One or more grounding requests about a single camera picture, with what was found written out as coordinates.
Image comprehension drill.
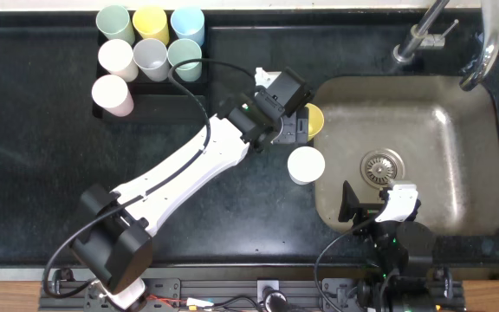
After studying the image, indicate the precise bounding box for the steel tap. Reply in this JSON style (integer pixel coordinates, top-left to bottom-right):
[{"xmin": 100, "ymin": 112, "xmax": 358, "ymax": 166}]
[{"xmin": 391, "ymin": 0, "xmax": 499, "ymax": 93}]

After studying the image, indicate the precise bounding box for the pink cup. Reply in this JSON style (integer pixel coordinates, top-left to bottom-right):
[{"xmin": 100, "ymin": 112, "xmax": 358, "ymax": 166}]
[{"xmin": 91, "ymin": 74, "xmax": 135, "ymax": 118}]

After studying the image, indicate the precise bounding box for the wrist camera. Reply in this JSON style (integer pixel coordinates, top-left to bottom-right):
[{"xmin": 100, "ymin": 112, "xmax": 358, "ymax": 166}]
[
  {"xmin": 254, "ymin": 67, "xmax": 283, "ymax": 91},
  {"xmin": 374, "ymin": 179, "xmax": 422, "ymax": 224}
]

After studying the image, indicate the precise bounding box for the green cup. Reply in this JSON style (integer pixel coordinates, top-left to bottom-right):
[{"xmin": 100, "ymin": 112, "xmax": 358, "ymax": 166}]
[
  {"xmin": 95, "ymin": 3, "xmax": 137, "ymax": 46},
  {"xmin": 166, "ymin": 37, "xmax": 204, "ymax": 83}
]

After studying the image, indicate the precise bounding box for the black tray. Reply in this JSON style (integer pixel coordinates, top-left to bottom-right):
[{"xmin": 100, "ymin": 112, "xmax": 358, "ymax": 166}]
[{"xmin": 92, "ymin": 8, "xmax": 211, "ymax": 121}]

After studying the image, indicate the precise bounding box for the steel sink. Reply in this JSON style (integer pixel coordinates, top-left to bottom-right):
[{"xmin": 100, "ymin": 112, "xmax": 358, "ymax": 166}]
[{"xmin": 312, "ymin": 75, "xmax": 499, "ymax": 237}]

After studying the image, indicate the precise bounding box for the mounting rail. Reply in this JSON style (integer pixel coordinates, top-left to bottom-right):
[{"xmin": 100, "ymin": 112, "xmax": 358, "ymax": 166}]
[{"xmin": 36, "ymin": 266, "xmax": 467, "ymax": 312}]

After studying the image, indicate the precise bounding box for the black cable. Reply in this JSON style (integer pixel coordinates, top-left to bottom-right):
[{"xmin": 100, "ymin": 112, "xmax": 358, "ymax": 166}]
[
  {"xmin": 41, "ymin": 58, "xmax": 262, "ymax": 300},
  {"xmin": 313, "ymin": 203, "xmax": 389, "ymax": 312}
]

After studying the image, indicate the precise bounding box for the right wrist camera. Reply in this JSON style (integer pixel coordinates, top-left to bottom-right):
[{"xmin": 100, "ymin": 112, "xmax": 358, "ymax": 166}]
[{"xmin": 374, "ymin": 179, "xmax": 422, "ymax": 224}]

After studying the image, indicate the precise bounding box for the yellow cup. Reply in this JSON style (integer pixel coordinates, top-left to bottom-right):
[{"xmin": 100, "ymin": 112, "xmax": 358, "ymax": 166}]
[
  {"xmin": 132, "ymin": 4, "xmax": 171, "ymax": 46},
  {"xmin": 304, "ymin": 102, "xmax": 326, "ymax": 142}
]

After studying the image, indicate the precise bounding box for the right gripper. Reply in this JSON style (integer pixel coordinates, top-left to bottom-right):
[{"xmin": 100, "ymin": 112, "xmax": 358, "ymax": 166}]
[{"xmin": 338, "ymin": 180, "xmax": 423, "ymax": 224}]

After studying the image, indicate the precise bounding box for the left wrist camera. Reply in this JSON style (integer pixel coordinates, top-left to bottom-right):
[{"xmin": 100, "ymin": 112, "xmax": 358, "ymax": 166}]
[{"xmin": 254, "ymin": 67, "xmax": 283, "ymax": 91}]

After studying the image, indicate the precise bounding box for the white cup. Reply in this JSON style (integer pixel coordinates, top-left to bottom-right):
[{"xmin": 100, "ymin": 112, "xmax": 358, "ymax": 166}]
[
  {"xmin": 97, "ymin": 38, "xmax": 139, "ymax": 83},
  {"xmin": 287, "ymin": 146, "xmax": 327, "ymax": 186}
]

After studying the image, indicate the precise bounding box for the blue cup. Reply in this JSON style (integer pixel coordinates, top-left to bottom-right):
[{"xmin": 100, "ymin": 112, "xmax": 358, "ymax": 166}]
[{"xmin": 170, "ymin": 5, "xmax": 206, "ymax": 48}]

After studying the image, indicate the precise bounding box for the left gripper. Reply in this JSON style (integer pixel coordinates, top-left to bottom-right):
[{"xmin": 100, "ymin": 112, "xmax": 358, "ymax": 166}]
[{"xmin": 274, "ymin": 106, "xmax": 311, "ymax": 146}]

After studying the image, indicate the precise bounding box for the grey cup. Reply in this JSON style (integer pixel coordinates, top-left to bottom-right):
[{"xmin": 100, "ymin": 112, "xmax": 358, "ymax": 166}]
[{"xmin": 133, "ymin": 37, "xmax": 172, "ymax": 82}]

